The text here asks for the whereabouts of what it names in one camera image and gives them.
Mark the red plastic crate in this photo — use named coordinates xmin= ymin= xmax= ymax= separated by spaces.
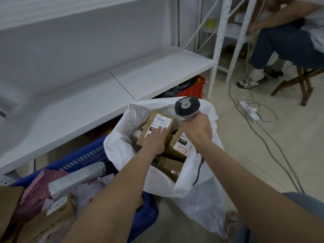
xmin=174 ymin=75 xmax=207 ymax=100

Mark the blue plastic crate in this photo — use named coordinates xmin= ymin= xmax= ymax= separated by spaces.
xmin=10 ymin=135 xmax=159 ymax=243

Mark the grey handheld barcode scanner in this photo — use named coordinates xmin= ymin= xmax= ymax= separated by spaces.
xmin=174 ymin=96 xmax=201 ymax=122

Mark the white power strip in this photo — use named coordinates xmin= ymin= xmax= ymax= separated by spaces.
xmin=239 ymin=100 xmax=261 ymax=122

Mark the person's left forearm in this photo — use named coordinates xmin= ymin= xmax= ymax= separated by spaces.
xmin=62 ymin=146 xmax=162 ymax=243

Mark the white metal shelf rack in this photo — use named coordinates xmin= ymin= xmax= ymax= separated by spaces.
xmin=185 ymin=0 xmax=259 ymax=84
xmin=0 ymin=0 xmax=233 ymax=175

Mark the grey floor cable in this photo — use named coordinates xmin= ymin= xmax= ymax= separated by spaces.
xmin=227 ymin=82 xmax=305 ymax=195

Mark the taped brown parcel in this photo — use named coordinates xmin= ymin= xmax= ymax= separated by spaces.
xmin=136 ymin=111 xmax=177 ymax=147

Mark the person's sandal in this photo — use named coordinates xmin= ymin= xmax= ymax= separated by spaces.
xmin=224 ymin=210 xmax=240 ymax=238

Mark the person's right forearm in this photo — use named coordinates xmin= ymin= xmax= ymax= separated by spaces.
xmin=197 ymin=139 xmax=324 ymax=243

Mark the white power adapter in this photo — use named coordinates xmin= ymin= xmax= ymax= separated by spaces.
xmin=247 ymin=107 xmax=261 ymax=119

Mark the wooden chair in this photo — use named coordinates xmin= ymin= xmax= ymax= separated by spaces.
xmin=270 ymin=67 xmax=324 ymax=107

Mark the pile of parcels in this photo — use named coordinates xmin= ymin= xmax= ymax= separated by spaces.
xmin=0 ymin=186 xmax=76 ymax=243

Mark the brown box red-outlined sticker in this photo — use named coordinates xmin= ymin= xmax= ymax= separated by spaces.
xmin=164 ymin=128 xmax=195 ymax=160

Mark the pink mailer bag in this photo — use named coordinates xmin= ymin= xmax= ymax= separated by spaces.
xmin=11 ymin=169 xmax=70 ymax=222

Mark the black scanner cable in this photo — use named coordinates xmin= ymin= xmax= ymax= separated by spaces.
xmin=192 ymin=149 xmax=206 ymax=186

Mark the person's right hand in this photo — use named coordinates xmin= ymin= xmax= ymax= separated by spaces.
xmin=180 ymin=110 xmax=213 ymax=147

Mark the white woven sack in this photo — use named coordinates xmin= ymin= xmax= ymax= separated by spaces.
xmin=103 ymin=97 xmax=230 ymax=240

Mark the person's left hand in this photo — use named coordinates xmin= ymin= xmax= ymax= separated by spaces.
xmin=141 ymin=126 xmax=170 ymax=155

